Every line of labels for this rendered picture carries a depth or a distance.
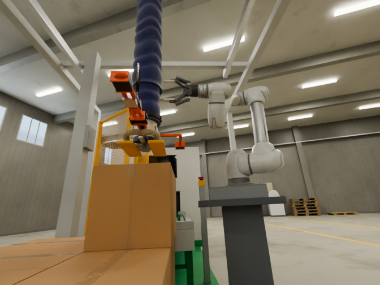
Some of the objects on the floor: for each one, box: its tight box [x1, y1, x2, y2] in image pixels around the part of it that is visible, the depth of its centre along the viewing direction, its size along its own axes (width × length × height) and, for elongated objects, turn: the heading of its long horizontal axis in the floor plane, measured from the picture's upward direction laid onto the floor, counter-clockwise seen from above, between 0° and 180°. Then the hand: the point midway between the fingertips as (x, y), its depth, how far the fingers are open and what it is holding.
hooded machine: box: [268, 190, 286, 217], centre depth 1069 cm, size 79×65×141 cm
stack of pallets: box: [289, 197, 321, 217], centre depth 1014 cm, size 125×86×89 cm
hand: (165, 90), depth 117 cm, fingers open, 13 cm apart
